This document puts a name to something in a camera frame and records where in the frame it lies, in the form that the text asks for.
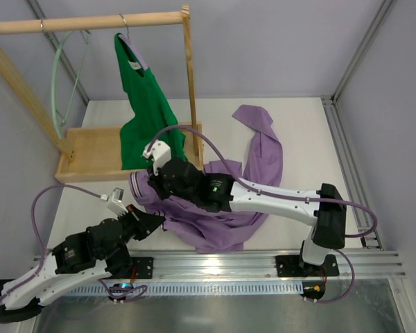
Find wooden clothes rack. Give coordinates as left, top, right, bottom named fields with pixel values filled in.
left=0, top=5, right=203, bottom=183

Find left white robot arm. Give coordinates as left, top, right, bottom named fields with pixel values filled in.
left=0, top=205, right=165, bottom=324

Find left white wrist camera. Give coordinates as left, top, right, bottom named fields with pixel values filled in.
left=100, top=187, right=128, bottom=216

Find slotted cable duct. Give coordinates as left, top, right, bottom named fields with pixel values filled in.
left=55, top=280, right=304, bottom=298

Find aluminium frame post left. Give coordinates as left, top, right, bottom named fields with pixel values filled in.
left=26, top=0, right=90, bottom=107

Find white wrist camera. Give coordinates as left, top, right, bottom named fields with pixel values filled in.
left=100, top=187, right=128, bottom=216
left=142, top=140, right=171, bottom=176

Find aluminium frame post right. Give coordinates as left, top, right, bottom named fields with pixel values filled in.
left=320, top=0, right=398, bottom=250

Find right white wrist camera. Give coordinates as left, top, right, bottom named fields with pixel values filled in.
left=142, top=140, right=171, bottom=176

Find purple trousers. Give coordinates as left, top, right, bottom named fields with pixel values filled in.
left=128, top=103, right=284, bottom=255

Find green t-shirt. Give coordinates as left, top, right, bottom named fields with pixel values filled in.
left=114, top=33, right=177, bottom=170

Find aluminium frame post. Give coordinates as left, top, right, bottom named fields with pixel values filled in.
left=26, top=0, right=90, bottom=107
left=320, top=0, right=398, bottom=250

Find mint green clothes hanger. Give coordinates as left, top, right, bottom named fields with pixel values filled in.
left=40, top=19, right=91, bottom=139

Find purple clothes hanger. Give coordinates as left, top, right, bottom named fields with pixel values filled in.
left=119, top=14, right=148, bottom=70

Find black mounting plate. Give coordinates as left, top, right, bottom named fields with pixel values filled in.
left=275, top=255, right=340, bottom=278
left=128, top=257, right=154, bottom=280

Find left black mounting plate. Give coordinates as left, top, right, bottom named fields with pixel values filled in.
left=128, top=257, right=154, bottom=280

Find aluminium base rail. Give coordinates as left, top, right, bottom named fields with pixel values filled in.
left=130, top=249, right=406, bottom=282

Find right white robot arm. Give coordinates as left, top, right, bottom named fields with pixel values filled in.
left=148, top=157, right=347, bottom=266

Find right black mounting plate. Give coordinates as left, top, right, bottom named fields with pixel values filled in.
left=275, top=255, right=340, bottom=278

